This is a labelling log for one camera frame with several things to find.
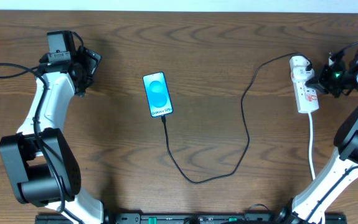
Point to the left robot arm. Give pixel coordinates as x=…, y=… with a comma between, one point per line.
x=40, y=165

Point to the blue Samsung Galaxy smartphone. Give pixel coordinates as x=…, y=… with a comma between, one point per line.
x=157, y=94

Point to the white power strip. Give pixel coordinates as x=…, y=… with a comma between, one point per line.
x=306, y=98

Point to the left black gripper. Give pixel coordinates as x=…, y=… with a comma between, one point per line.
x=89, y=63

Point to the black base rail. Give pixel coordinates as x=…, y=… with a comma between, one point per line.
x=135, y=218

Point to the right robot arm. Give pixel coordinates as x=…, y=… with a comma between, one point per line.
x=341, y=170

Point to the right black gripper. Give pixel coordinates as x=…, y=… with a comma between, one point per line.
x=322, y=79

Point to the white USB charger adapter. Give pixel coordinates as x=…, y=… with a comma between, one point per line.
x=301, y=69

